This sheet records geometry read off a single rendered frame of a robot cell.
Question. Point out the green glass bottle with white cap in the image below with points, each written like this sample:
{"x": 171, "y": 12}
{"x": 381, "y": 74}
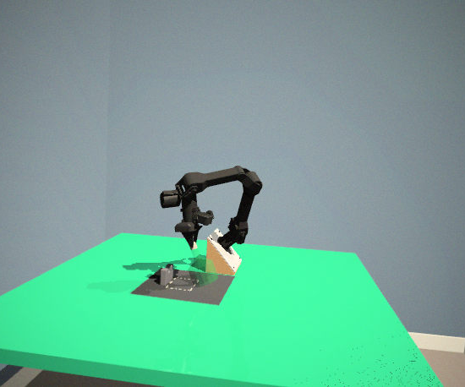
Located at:
{"x": 202, "y": 271}

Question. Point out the grey flat mat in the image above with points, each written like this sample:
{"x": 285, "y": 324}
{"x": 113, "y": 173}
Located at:
{"x": 181, "y": 288}

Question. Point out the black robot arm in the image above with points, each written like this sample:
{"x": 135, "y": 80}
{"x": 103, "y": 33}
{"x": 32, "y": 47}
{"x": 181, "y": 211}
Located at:
{"x": 196, "y": 182}

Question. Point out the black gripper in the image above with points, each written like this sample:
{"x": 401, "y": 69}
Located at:
{"x": 186, "y": 227}

